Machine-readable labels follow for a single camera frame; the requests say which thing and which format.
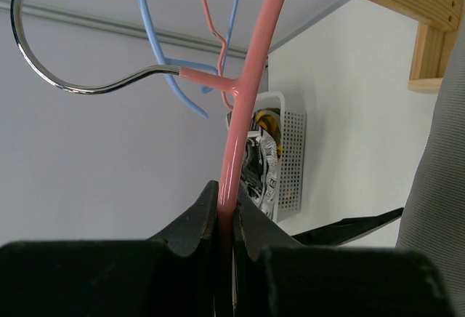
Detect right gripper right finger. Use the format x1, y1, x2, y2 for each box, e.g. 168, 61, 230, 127
233, 190, 458, 316

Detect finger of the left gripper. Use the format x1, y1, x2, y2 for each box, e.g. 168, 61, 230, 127
292, 207, 404, 246

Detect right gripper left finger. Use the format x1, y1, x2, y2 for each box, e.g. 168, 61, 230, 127
1, 181, 218, 316

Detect grey trousers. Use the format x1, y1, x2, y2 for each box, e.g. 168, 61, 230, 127
394, 51, 465, 260

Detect pink trouser hanger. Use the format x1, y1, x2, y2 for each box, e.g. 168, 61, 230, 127
10, 0, 285, 316

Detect blue hanger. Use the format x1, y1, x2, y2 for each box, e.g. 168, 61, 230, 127
131, 0, 246, 119

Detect white plastic basket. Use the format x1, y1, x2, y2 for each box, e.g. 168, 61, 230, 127
240, 91, 307, 222

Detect black white printed cloth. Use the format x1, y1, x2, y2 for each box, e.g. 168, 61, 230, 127
240, 115, 280, 219

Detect yellow cloth in basket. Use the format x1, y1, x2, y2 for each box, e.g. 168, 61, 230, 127
254, 108, 283, 158

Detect pink wire hanger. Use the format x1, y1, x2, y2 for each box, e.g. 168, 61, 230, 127
192, 0, 237, 109

